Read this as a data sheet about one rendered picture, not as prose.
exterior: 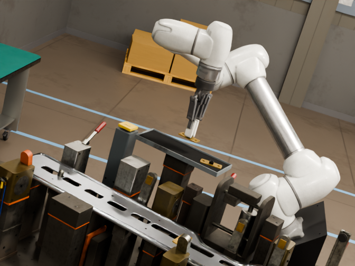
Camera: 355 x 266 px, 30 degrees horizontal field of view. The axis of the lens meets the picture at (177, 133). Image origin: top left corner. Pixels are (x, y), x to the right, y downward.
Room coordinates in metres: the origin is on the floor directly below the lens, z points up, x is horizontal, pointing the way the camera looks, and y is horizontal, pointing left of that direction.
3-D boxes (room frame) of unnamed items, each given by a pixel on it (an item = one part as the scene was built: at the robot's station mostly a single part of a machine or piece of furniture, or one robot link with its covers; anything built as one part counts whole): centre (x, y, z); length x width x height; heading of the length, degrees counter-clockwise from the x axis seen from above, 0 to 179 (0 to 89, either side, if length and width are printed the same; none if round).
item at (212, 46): (2.40, -0.03, 1.60); 0.13 x 0.11 x 0.16; 87
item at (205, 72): (2.40, -0.05, 1.49); 0.09 x 0.09 x 0.06
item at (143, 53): (7.75, 0.33, 0.33); 1.18 x 0.89 x 0.66; 86
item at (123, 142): (2.50, 0.20, 0.92); 0.08 x 0.08 x 0.44; 67
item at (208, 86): (2.40, -0.05, 1.42); 0.08 x 0.07 x 0.09; 152
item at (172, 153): (2.40, -0.04, 1.16); 0.37 x 0.14 x 0.02; 67
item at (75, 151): (2.40, 0.35, 0.88); 0.12 x 0.07 x 0.36; 157
